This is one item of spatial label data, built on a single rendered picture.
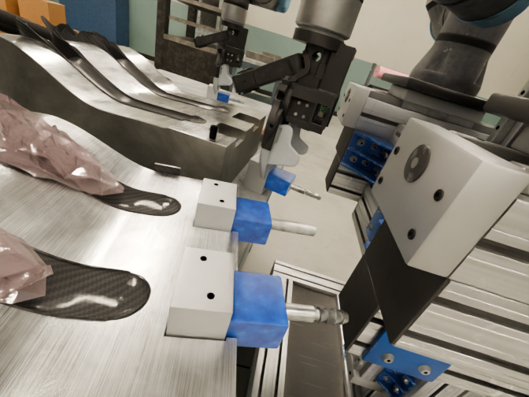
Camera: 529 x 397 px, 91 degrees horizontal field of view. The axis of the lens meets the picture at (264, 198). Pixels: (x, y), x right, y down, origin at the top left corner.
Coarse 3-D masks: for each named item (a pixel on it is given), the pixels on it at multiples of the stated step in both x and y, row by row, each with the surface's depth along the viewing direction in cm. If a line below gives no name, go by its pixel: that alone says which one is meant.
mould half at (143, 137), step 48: (0, 48) 36; (48, 48) 39; (96, 48) 48; (48, 96) 37; (96, 96) 39; (144, 96) 47; (192, 96) 57; (144, 144) 38; (192, 144) 36; (240, 144) 43
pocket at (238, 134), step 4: (216, 124) 42; (220, 124) 44; (224, 124) 44; (220, 128) 44; (224, 128) 44; (228, 128) 44; (232, 128) 44; (236, 128) 43; (220, 132) 44; (224, 132) 44; (228, 132) 44; (232, 132) 44; (236, 132) 44; (240, 132) 44; (244, 132) 43; (232, 136) 44; (236, 136) 44; (240, 136) 44; (244, 136) 44; (240, 140) 43; (236, 144) 41
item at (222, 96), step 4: (212, 84) 91; (208, 88) 88; (212, 88) 88; (208, 92) 89; (212, 92) 89; (216, 92) 89; (220, 92) 90; (224, 92) 92; (208, 96) 90; (212, 96) 90; (216, 96) 90; (220, 96) 90; (224, 96) 90; (228, 96) 90; (220, 100) 91; (224, 100) 91; (228, 100) 91; (232, 100) 92; (236, 100) 92; (240, 100) 92
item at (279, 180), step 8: (256, 160) 43; (248, 168) 44; (256, 168) 43; (272, 168) 45; (248, 176) 44; (256, 176) 44; (272, 176) 43; (280, 176) 44; (288, 176) 44; (248, 184) 45; (256, 184) 45; (264, 184) 44; (272, 184) 44; (280, 184) 43; (288, 184) 43; (296, 184) 45; (256, 192) 45; (280, 192) 44; (304, 192) 44; (312, 192) 44
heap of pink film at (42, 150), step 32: (0, 96) 22; (0, 128) 20; (32, 128) 22; (0, 160) 20; (32, 160) 21; (64, 160) 22; (96, 160) 25; (96, 192) 24; (0, 256) 15; (32, 256) 16; (0, 288) 14; (32, 288) 15
